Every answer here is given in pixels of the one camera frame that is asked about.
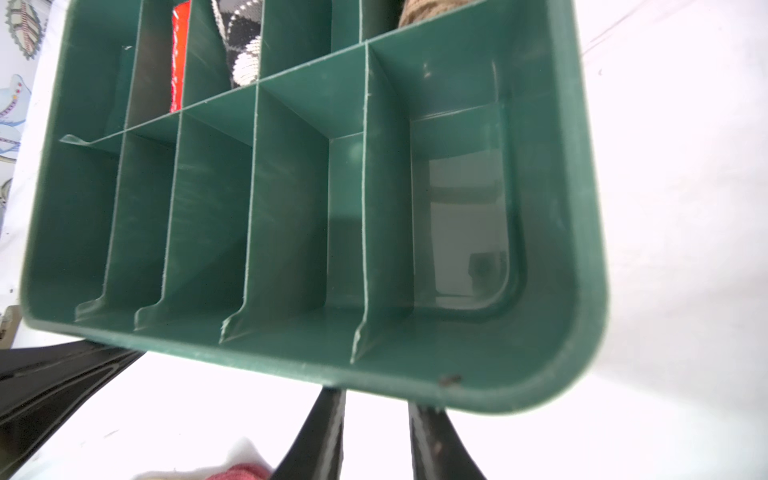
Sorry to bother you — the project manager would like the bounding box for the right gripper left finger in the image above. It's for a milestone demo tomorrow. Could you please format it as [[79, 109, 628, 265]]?
[[270, 387, 346, 480]]

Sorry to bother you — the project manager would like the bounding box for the green divided organizer tray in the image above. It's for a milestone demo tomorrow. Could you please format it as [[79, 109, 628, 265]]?
[[20, 1, 607, 413]]

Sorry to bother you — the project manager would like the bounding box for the small beige block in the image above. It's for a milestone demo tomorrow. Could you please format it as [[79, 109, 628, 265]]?
[[0, 305, 22, 350]]

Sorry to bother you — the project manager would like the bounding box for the striped tan maroon purple sock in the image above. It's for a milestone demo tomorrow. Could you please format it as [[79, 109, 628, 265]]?
[[206, 463, 272, 480]]

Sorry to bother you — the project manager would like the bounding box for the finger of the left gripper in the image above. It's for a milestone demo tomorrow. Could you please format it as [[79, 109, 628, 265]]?
[[1, 340, 144, 477]]

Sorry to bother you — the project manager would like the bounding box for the red rolled sock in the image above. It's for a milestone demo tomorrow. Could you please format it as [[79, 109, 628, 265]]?
[[170, 1, 191, 112]]

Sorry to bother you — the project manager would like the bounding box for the black white argyle rolled sock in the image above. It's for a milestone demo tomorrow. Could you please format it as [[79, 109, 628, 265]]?
[[211, 0, 264, 88]]

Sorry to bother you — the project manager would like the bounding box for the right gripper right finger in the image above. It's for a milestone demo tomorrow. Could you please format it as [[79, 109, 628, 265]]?
[[408, 402, 485, 480]]

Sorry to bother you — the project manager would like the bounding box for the brown checkered rolled sock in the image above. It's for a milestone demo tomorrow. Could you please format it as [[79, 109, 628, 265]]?
[[398, 0, 474, 28]]

